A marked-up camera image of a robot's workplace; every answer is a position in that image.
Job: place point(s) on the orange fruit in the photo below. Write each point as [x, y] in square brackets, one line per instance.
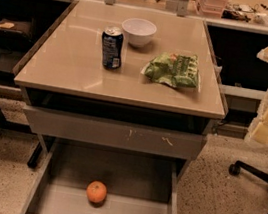
[96, 192]

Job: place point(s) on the open middle drawer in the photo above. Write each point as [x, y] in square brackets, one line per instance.
[84, 179]

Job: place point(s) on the grey drawer cabinet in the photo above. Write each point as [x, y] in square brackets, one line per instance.
[65, 72]

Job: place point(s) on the closed top drawer front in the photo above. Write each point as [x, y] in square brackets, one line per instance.
[113, 133]

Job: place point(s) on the pink stacked trays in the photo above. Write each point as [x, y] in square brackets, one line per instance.
[211, 8]

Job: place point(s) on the green chip bag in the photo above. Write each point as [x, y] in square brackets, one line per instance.
[173, 70]

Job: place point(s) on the white bowl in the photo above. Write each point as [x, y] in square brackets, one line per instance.
[138, 32]

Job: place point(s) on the blue soda can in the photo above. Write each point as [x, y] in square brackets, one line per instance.
[112, 41]

